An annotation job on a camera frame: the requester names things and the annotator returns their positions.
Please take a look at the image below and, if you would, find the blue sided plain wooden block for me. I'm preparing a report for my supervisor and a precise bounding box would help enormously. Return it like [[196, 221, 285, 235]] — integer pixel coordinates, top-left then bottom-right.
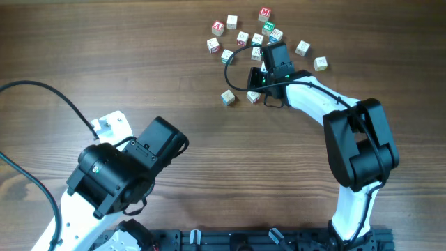
[[221, 90, 236, 106]]

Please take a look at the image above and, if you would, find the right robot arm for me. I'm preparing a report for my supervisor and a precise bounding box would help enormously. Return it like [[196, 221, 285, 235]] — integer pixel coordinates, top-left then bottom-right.
[[247, 42, 399, 247]]

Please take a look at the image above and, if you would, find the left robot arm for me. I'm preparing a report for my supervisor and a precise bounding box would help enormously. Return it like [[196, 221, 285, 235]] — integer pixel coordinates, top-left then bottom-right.
[[33, 111, 189, 250]]

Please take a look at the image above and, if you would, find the blue engraved wooden block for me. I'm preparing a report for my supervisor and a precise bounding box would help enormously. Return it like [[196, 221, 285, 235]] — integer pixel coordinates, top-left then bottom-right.
[[251, 47, 262, 61]]

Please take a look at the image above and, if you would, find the green sided wooden block centre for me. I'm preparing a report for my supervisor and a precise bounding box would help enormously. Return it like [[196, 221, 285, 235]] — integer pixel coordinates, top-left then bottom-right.
[[251, 33, 264, 46]]

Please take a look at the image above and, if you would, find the green sided wooden block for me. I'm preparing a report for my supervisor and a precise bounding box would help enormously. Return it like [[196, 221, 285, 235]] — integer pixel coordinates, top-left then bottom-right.
[[251, 33, 264, 46], [221, 49, 233, 64]]

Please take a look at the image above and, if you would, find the red sided wooden block centre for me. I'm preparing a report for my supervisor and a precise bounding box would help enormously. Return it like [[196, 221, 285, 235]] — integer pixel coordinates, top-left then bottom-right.
[[236, 31, 249, 47]]

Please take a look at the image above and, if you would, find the red sided wooden block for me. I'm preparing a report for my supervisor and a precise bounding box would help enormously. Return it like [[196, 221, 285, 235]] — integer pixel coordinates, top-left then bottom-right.
[[206, 38, 220, 54], [236, 31, 249, 47]]

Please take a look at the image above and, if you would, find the yellow engraved wooden block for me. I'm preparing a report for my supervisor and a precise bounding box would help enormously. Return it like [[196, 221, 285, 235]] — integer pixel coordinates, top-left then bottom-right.
[[314, 56, 328, 71]]

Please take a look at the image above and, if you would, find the green top wooden block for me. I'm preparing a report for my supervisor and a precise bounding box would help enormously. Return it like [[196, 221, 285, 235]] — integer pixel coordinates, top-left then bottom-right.
[[262, 22, 275, 37]]

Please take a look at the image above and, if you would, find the green sided wooden block lower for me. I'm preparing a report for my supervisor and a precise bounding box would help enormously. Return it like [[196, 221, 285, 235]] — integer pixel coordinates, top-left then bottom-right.
[[221, 49, 233, 64]]

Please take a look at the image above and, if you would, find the red letter M block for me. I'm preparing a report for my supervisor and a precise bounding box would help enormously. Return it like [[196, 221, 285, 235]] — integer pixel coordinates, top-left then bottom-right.
[[258, 7, 272, 22]]

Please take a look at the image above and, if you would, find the red sided wooden block left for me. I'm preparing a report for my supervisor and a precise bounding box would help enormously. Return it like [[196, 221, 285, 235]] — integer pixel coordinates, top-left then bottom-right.
[[206, 38, 220, 54]]

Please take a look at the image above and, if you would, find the plain wooden block top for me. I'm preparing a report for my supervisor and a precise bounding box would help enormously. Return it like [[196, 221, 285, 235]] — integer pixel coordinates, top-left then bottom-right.
[[226, 15, 238, 29]]

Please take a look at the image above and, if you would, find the red letter A block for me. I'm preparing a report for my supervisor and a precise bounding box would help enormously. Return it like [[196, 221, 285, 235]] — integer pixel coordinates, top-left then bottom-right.
[[211, 20, 225, 36]]

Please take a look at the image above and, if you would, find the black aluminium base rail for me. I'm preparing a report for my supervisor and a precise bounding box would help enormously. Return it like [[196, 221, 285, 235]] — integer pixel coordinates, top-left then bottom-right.
[[151, 229, 396, 251]]

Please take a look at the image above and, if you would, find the black right camera cable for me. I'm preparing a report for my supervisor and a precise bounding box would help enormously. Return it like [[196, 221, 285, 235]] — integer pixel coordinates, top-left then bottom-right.
[[224, 44, 390, 251]]

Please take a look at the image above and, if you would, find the black camera cable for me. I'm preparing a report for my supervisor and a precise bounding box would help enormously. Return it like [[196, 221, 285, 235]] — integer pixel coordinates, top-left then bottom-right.
[[224, 44, 390, 251], [0, 80, 100, 251]]

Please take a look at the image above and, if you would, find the black left camera cable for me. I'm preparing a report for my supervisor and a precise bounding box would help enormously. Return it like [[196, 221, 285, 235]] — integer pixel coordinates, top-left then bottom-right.
[[0, 80, 100, 251]]

